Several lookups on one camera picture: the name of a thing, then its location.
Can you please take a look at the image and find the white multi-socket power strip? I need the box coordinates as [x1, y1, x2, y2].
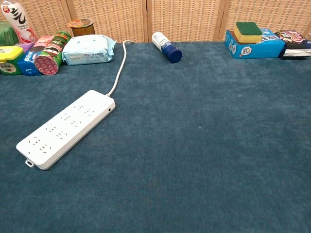
[16, 89, 116, 170]

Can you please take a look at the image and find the blue carpet table mat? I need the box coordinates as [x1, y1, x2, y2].
[0, 40, 311, 233]

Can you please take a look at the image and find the white bottle with blue cap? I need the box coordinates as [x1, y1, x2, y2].
[151, 31, 183, 64]

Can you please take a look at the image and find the light blue wet wipes pack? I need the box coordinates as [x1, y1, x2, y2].
[62, 34, 117, 66]

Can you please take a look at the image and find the woven bamboo folding screen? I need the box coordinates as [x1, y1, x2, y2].
[0, 0, 311, 43]

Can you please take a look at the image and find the instant noodle cup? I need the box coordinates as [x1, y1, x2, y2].
[67, 18, 96, 37]

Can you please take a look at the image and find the green Pringles can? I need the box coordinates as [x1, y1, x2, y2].
[34, 31, 73, 76]

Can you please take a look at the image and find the blue cardboard snack box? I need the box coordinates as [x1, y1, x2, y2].
[225, 28, 286, 60]

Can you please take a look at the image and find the green yellow sponge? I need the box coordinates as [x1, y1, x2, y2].
[233, 21, 263, 44]

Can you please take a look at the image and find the pink cookie box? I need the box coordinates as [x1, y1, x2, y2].
[33, 34, 54, 49]

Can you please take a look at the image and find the blue cookie box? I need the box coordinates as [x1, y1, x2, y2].
[17, 46, 46, 76]

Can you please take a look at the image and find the small purple box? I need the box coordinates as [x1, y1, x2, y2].
[14, 42, 35, 53]

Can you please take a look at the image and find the yellow lid green container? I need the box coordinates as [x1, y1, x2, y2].
[0, 45, 25, 76]

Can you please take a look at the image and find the black pink snack bag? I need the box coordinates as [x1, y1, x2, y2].
[274, 30, 311, 60]

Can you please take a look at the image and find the white red drink bottle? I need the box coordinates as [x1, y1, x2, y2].
[0, 0, 39, 44]

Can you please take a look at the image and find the green ribbed box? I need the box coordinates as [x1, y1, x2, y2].
[0, 21, 19, 47]

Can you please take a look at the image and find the thin white cable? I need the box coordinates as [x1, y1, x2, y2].
[106, 40, 134, 97]

